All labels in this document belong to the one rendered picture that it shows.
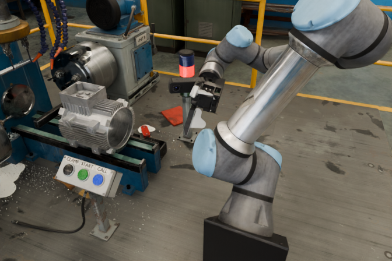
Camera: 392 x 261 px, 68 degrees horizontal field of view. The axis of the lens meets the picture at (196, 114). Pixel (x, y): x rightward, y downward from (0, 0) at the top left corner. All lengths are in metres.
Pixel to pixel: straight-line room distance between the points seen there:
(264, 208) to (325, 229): 0.33
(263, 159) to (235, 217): 0.17
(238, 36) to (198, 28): 3.25
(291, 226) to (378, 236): 0.27
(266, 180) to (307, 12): 0.43
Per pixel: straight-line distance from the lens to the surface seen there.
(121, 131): 1.16
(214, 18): 4.06
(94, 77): 1.37
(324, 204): 1.17
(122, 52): 1.50
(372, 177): 1.35
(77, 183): 0.86
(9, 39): 1.18
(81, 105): 1.06
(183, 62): 1.14
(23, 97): 1.42
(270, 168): 0.82
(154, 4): 4.35
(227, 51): 0.95
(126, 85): 1.57
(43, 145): 1.33
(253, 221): 0.80
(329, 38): 0.63
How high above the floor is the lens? 1.63
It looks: 33 degrees down
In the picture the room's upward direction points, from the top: straight up
